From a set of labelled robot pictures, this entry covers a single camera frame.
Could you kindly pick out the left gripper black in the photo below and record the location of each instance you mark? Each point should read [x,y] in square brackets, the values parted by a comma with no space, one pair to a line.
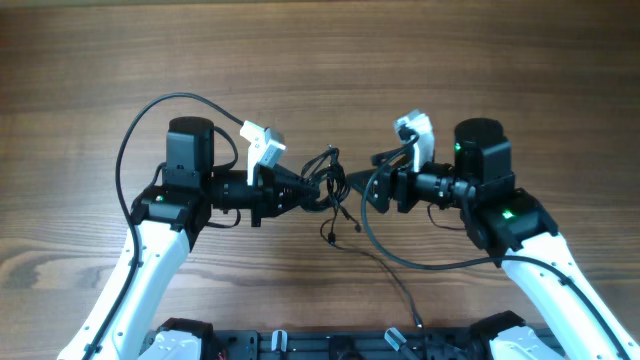
[269,195]

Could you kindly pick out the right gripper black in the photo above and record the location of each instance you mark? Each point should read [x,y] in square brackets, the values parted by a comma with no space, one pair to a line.
[388,179]

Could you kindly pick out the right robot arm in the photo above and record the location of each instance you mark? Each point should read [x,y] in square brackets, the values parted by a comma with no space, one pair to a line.
[512,226]

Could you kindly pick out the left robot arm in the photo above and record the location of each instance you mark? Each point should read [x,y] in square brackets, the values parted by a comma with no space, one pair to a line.
[167,218]

